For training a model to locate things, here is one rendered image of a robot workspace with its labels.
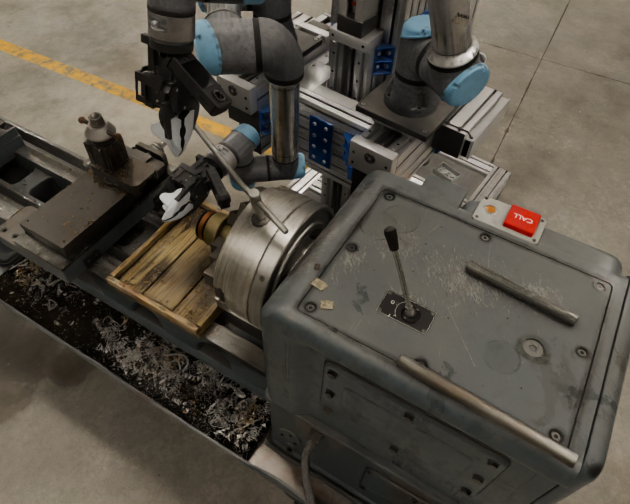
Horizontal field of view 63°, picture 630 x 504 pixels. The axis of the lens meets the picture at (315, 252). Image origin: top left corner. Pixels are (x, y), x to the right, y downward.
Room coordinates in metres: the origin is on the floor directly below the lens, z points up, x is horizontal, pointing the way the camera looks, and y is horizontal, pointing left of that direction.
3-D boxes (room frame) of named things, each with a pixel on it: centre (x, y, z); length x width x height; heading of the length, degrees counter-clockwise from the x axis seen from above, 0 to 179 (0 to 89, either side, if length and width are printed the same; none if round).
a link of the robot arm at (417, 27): (1.22, -0.25, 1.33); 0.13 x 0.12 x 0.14; 28
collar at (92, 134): (1.08, 0.58, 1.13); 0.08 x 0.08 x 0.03
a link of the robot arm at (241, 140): (1.09, 0.22, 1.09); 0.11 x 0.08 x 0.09; 149
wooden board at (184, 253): (0.84, 0.32, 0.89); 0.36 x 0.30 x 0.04; 151
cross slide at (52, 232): (1.02, 0.62, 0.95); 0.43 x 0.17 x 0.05; 151
